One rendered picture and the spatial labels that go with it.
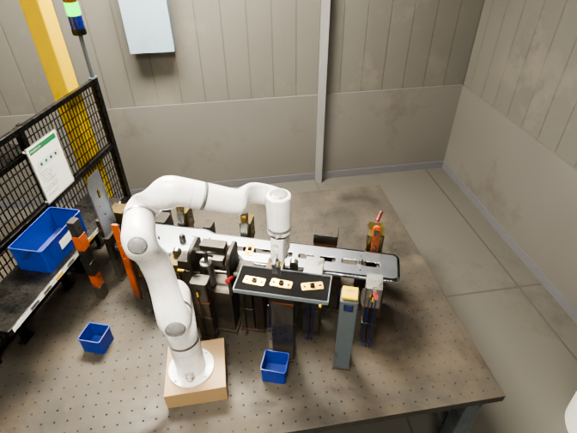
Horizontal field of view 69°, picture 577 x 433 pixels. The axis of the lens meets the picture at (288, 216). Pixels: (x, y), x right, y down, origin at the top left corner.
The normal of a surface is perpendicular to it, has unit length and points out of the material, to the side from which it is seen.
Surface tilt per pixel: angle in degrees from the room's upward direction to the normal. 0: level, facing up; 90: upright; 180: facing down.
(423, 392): 0
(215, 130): 90
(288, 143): 90
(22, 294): 0
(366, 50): 90
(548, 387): 0
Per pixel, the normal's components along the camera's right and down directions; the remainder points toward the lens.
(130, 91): 0.16, 0.61
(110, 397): 0.00, -0.79
